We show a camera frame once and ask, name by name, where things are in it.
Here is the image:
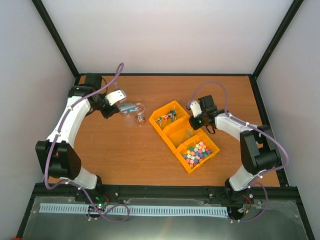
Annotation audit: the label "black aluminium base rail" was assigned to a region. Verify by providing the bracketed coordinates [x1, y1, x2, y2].
[32, 182, 298, 203]

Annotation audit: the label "silver metal scoop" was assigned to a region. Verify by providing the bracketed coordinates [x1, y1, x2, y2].
[118, 103, 139, 114]

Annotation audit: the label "pile of star candies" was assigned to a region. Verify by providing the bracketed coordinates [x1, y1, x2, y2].
[182, 141, 213, 168]

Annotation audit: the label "clear plastic cup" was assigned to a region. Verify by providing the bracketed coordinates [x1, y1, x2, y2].
[134, 103, 146, 125]

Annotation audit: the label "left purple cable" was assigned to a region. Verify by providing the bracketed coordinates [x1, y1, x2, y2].
[43, 62, 131, 223]

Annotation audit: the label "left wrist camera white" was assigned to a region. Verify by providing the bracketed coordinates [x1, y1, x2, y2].
[105, 89, 127, 106]

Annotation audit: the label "pile of lollipops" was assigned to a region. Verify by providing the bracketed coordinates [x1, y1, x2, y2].
[155, 107, 177, 126]

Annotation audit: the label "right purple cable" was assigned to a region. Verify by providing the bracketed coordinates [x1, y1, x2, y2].
[189, 80, 291, 224]

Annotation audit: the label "yellow three-compartment bin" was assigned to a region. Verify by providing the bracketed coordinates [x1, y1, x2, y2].
[149, 100, 220, 174]

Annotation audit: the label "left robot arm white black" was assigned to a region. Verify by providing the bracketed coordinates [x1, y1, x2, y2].
[35, 73, 127, 202]

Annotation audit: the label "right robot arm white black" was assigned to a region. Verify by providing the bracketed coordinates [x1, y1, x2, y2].
[187, 95, 281, 203]

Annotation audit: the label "light blue cable duct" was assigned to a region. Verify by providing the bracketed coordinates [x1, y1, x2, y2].
[38, 203, 228, 218]

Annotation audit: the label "purple cable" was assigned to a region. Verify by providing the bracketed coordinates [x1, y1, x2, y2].
[189, 80, 291, 224]
[43, 62, 131, 223]

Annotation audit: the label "lollipops in cup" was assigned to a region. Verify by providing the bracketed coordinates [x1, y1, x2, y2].
[135, 112, 146, 124]

